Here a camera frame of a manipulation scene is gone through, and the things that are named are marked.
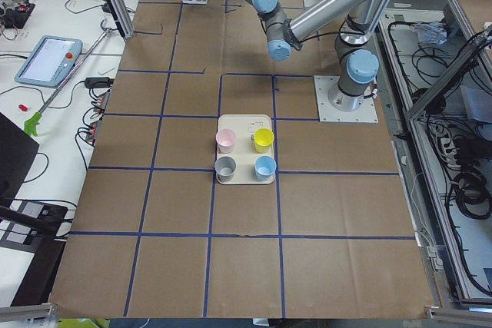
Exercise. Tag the teach pendant tablet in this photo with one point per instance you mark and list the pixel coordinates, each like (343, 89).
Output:
(50, 61)

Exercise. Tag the black monitor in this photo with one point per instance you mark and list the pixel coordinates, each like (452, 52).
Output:
(18, 151)

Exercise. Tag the pink plastic cup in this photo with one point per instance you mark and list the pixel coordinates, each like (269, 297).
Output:
(225, 140)

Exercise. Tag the light blue cup far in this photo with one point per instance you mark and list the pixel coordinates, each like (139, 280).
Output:
(264, 168)

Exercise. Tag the grey plastic cup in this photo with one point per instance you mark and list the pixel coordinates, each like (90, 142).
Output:
(225, 168)

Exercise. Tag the black power adapter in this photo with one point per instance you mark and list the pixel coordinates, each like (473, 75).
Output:
(98, 82)

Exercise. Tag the cream rabbit tray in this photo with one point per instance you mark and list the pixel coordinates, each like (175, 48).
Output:
(244, 126)

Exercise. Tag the green handled grabber tool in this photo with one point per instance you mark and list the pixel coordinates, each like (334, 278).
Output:
(31, 123)

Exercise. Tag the yellow plastic cup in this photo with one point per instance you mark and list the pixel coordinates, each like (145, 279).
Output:
(263, 139)

